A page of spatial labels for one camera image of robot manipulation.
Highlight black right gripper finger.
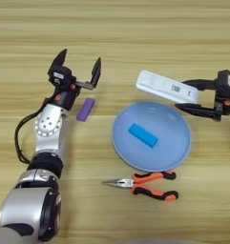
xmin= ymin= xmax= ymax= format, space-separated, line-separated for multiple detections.
xmin=174 ymin=102 xmax=223 ymax=123
xmin=182 ymin=78 xmax=219 ymax=92

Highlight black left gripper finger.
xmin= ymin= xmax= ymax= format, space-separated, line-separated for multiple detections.
xmin=75 ymin=56 xmax=102 ymax=92
xmin=50 ymin=48 xmax=69 ymax=70

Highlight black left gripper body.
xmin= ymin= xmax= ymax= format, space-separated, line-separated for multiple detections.
xmin=44 ymin=85 xmax=82 ymax=112

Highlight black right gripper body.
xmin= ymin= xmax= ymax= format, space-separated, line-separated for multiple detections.
xmin=215 ymin=89 xmax=230 ymax=116

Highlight light blue round plate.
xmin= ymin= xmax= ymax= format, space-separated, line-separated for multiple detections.
xmin=111 ymin=100 xmax=193 ymax=173

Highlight white rectangular device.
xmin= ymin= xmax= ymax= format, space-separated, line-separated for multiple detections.
xmin=136 ymin=70 xmax=200 ymax=105

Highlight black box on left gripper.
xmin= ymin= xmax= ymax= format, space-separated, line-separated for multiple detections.
xmin=47 ymin=65 xmax=73 ymax=87

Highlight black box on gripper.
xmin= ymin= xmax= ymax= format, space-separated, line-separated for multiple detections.
xmin=217 ymin=69 xmax=230 ymax=93
xmin=47 ymin=65 xmax=73 ymax=87

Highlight purple rectangular block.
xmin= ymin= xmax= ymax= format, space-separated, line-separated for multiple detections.
xmin=75 ymin=97 xmax=96 ymax=123

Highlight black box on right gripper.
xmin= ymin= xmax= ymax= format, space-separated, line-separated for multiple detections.
xmin=217 ymin=69 xmax=230 ymax=93

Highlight blue rectangular block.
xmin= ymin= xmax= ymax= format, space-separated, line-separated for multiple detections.
xmin=128 ymin=122 xmax=159 ymax=150

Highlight orange black needle-nose pliers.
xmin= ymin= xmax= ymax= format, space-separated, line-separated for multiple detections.
xmin=101 ymin=171 xmax=179 ymax=202

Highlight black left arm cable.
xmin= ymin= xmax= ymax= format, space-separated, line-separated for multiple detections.
xmin=13 ymin=98 xmax=49 ymax=165

